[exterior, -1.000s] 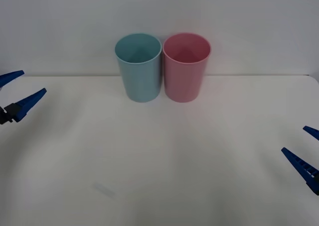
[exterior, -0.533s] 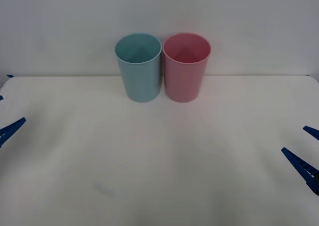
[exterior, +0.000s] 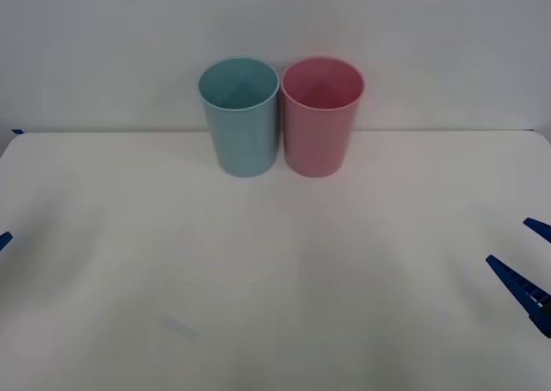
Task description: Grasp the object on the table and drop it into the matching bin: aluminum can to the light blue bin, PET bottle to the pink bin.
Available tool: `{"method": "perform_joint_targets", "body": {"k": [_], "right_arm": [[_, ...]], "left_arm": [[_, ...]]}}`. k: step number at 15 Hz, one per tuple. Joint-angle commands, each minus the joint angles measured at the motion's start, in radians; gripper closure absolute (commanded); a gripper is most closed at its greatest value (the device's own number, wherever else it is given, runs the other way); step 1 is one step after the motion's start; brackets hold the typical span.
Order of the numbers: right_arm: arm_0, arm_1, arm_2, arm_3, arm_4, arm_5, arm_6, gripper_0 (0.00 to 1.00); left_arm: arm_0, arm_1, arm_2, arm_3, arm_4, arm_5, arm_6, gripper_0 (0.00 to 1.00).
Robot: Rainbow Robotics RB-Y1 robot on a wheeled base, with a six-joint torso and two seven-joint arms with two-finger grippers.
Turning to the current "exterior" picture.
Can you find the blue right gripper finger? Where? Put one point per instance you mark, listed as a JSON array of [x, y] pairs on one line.
[[527, 294], [540, 228]]

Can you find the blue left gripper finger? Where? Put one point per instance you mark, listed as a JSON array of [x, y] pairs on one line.
[[4, 239]]

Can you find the pink plastic bin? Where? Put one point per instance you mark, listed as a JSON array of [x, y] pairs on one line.
[[316, 145]]

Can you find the pale blue plastic bin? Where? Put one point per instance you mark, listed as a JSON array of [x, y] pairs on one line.
[[245, 145]]

